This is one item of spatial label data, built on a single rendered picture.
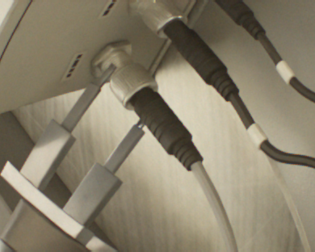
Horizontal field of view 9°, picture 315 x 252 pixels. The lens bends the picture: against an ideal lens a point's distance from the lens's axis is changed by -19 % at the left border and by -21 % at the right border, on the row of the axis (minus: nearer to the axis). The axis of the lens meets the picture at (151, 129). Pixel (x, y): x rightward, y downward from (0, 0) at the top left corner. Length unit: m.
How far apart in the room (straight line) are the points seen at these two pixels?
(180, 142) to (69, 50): 0.06
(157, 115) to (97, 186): 0.05
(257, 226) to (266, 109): 0.05
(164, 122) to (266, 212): 0.06
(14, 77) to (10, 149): 0.13
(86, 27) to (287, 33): 0.09
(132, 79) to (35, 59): 0.05
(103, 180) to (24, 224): 0.07
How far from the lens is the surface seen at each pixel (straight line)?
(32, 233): 0.83
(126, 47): 0.88
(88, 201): 0.89
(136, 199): 0.93
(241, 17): 0.81
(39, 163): 0.85
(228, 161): 0.89
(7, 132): 0.98
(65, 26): 0.84
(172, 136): 0.86
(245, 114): 0.83
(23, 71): 0.85
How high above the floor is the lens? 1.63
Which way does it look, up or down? 9 degrees down
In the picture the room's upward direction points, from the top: 5 degrees counter-clockwise
